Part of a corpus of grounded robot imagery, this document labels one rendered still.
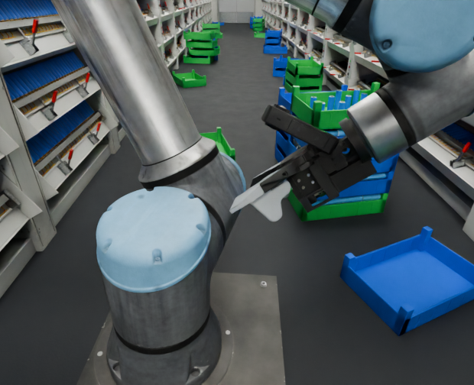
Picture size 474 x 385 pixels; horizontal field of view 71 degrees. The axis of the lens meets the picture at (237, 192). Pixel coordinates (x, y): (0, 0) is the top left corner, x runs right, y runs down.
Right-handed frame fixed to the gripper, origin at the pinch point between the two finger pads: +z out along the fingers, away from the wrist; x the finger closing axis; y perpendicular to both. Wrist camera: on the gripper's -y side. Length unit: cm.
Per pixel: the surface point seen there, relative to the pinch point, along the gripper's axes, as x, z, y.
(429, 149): 90, -43, 32
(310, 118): 50, -13, -3
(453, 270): 44, -25, 53
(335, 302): 25.3, 3.3, 37.8
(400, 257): 46, -15, 44
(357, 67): 180, -47, -12
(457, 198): 76, -40, 48
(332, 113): 49, -19, -1
